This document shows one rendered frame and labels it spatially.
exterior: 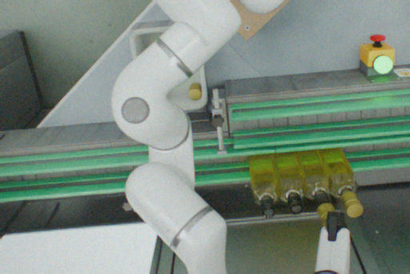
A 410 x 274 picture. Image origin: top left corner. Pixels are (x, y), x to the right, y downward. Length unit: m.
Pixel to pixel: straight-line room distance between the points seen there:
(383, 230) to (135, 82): 0.72
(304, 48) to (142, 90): 0.61
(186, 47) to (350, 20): 0.60
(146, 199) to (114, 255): 0.42
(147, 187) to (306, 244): 0.48
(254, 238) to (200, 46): 0.52
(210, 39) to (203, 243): 0.31
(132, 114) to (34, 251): 0.59
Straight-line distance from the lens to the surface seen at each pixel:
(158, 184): 0.63
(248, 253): 0.98
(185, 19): 0.67
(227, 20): 0.67
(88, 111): 1.25
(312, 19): 1.13
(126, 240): 1.07
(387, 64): 1.11
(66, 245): 1.12
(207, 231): 0.61
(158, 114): 0.64
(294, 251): 0.98
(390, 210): 1.17
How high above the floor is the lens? 1.83
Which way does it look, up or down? 66 degrees down
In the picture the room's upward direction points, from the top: 176 degrees clockwise
